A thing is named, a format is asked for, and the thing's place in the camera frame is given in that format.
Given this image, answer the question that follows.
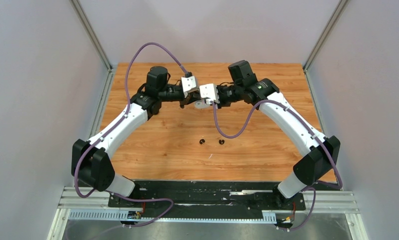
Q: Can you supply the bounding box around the aluminium frame rail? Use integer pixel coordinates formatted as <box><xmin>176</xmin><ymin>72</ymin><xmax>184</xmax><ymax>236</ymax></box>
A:
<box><xmin>47</xmin><ymin>187</ymin><xmax>369</xmax><ymax>240</ymax></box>

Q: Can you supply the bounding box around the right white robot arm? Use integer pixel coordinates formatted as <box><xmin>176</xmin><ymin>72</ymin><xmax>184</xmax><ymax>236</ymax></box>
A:
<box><xmin>213</xmin><ymin>60</ymin><xmax>342</xmax><ymax>209</ymax></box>

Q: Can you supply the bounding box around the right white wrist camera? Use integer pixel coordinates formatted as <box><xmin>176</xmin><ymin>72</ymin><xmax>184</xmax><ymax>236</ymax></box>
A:
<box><xmin>199</xmin><ymin>83</ymin><xmax>220</xmax><ymax>105</ymax></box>

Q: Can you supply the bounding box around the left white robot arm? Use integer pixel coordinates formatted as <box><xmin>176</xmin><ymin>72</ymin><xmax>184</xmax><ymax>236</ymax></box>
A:
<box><xmin>71</xmin><ymin>66</ymin><xmax>198</xmax><ymax>207</ymax></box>

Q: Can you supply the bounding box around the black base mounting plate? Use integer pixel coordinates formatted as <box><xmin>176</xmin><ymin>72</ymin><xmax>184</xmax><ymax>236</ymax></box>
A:
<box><xmin>108</xmin><ymin>180</ymin><xmax>305</xmax><ymax>218</ymax></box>

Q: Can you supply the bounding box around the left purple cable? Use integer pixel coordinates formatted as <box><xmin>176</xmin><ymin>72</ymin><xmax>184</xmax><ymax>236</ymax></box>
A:
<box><xmin>73</xmin><ymin>42</ymin><xmax>191</xmax><ymax>229</ymax></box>

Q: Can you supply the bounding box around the grey slotted cable duct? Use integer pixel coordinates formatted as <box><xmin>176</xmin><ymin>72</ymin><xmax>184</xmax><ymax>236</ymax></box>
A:
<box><xmin>68</xmin><ymin>209</ymin><xmax>277</xmax><ymax>224</ymax></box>

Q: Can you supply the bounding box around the white earbud charging case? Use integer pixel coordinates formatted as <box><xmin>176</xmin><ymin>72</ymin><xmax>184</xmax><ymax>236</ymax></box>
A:
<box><xmin>194</xmin><ymin>100</ymin><xmax>212</xmax><ymax>109</ymax></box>

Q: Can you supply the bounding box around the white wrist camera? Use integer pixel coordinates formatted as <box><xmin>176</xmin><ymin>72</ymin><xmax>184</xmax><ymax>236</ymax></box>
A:
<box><xmin>199</xmin><ymin>83</ymin><xmax>220</xmax><ymax>105</ymax></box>
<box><xmin>181</xmin><ymin>75</ymin><xmax>199</xmax><ymax>98</ymax></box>

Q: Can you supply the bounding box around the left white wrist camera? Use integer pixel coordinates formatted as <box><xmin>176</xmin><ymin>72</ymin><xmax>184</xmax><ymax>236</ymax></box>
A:
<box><xmin>181</xmin><ymin>75</ymin><xmax>199</xmax><ymax>98</ymax></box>

